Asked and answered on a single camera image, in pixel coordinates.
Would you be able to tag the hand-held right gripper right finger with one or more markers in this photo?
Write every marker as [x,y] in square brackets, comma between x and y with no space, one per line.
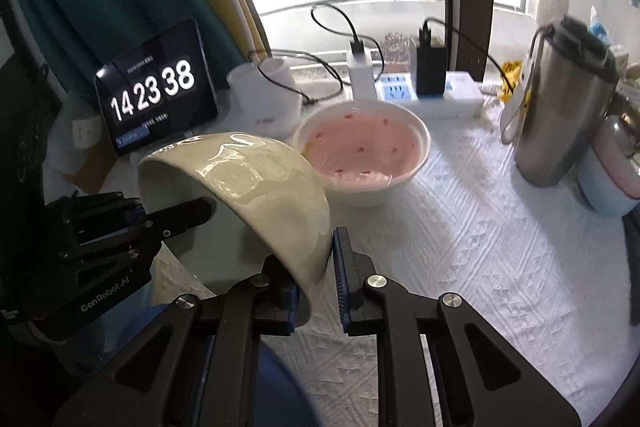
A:
[341,277]

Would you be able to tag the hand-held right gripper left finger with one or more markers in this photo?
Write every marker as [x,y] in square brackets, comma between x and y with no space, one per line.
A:
[295,313]

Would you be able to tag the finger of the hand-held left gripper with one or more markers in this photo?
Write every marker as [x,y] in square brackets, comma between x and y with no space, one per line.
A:
[135,214]
[180,214]

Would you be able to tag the cream ceramic bowl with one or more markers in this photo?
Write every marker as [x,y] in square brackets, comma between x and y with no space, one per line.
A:
[240,177]

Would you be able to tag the white bowl with pink inside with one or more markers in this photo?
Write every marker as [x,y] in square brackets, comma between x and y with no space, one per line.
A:
[360,142]

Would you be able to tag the black tablet clock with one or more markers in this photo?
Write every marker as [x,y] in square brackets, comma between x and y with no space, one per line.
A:
[155,87]

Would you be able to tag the white textured tablecloth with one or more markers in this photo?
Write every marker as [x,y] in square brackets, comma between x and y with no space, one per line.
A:
[475,232]

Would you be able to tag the white desk lamp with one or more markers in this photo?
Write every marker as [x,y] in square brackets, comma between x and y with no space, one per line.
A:
[265,92]

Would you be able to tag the white charger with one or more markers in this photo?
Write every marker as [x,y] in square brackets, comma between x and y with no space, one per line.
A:
[361,72]

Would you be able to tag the black charger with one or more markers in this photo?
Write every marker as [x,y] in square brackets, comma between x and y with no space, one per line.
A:
[431,62]

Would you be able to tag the yellow plastic item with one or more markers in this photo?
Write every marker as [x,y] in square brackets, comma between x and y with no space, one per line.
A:
[512,79]

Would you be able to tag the light blue bowl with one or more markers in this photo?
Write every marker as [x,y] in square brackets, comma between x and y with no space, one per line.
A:
[605,197]

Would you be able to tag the stainless steel tumbler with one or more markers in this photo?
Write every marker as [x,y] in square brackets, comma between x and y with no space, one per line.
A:
[560,107]

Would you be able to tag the blue snack packet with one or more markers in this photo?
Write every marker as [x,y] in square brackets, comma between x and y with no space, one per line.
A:
[600,27]

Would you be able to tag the white wall socket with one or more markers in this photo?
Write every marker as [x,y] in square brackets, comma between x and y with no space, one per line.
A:
[87,131]

